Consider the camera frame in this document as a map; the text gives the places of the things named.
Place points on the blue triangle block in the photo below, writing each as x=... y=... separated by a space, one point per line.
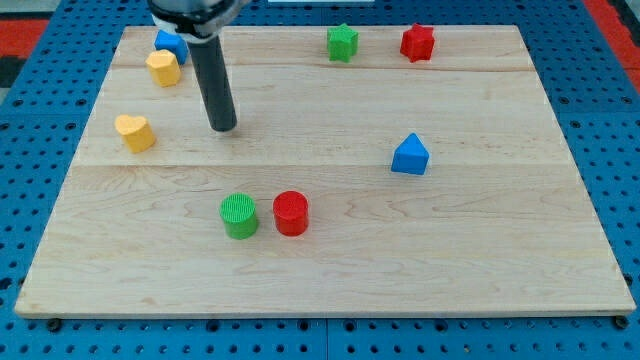
x=411 y=156

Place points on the green cylinder block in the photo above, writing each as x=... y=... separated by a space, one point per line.
x=238 y=213

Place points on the grey robot wrist mount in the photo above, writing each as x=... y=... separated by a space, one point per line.
x=195 y=19

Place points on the yellow hexagon block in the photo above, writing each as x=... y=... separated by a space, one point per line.
x=163 y=67

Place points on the blue cube block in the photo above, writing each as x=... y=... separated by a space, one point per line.
x=172 y=43

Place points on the light wooden board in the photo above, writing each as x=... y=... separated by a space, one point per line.
x=500 y=225

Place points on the red cylinder block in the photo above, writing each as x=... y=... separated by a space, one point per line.
x=290 y=209

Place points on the green star block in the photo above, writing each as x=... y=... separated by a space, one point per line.
x=342 y=43

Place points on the yellow heart block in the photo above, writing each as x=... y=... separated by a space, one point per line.
x=135 y=132

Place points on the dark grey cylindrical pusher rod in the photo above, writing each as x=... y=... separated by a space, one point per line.
x=210 y=70

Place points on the red star block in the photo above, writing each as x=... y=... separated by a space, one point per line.
x=418 y=42

